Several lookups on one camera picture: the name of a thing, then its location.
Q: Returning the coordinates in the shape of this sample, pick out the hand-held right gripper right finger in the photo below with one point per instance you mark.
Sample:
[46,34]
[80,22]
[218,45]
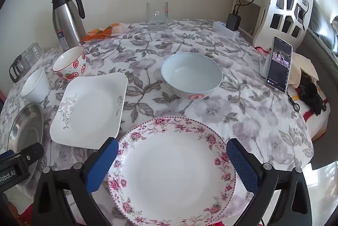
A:
[243,165]

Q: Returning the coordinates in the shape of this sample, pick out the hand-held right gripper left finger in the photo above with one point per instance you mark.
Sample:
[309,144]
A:
[103,165]

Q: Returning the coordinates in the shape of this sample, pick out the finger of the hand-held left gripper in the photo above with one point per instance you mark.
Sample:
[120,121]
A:
[6,154]
[31,153]

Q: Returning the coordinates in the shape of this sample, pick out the stainless steel plate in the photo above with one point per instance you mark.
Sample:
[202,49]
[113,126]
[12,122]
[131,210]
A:
[23,125]

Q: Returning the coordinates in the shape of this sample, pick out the pink floral round plate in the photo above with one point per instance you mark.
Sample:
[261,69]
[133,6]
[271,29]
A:
[171,170]

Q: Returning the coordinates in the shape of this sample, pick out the strawberry print bowl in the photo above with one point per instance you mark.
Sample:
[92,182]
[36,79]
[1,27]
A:
[68,57]

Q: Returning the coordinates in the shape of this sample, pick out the light blue bowl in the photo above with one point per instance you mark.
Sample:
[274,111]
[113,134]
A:
[190,70]

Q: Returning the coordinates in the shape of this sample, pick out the grey floral tablecloth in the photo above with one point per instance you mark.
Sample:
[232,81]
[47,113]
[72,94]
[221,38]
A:
[237,115]

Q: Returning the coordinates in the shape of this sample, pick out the white square plate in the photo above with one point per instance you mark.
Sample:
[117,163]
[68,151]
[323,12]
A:
[87,109]

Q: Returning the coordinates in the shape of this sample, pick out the white square bowl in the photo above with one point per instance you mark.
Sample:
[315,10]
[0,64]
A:
[34,83]

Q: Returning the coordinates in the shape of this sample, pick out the black scissors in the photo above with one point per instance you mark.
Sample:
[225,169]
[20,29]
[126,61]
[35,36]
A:
[295,107]

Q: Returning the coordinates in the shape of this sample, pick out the red white knitted cloth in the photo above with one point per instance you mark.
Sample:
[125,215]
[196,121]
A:
[315,120]

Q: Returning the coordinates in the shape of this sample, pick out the clear glass cup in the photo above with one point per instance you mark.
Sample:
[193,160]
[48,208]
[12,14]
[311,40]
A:
[26,58]
[35,50]

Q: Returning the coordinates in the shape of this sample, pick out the white phone stand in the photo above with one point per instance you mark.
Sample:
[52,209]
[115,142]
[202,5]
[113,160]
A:
[264,67]

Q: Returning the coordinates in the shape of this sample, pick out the smartphone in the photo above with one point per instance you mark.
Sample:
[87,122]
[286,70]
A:
[280,65]

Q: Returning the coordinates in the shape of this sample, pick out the beige paper bag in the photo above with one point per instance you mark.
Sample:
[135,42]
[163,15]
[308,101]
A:
[301,65]

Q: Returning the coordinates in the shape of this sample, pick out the orange snack packet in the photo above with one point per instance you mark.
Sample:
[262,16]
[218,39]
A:
[113,29]
[93,34]

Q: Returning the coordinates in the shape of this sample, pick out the stainless steel thermos jug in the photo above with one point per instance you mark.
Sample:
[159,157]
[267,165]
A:
[66,22]

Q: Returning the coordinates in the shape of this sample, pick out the white power strip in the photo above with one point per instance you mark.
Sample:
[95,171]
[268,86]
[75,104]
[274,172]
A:
[219,26]

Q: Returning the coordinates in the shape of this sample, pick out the black charger adapter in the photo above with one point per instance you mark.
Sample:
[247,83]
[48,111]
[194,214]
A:
[233,21]

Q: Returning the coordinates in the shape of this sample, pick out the clear glass mug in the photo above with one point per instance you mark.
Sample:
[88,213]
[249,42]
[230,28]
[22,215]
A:
[157,17]

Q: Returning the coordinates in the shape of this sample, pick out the white lattice chair back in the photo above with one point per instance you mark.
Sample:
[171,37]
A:
[266,9]

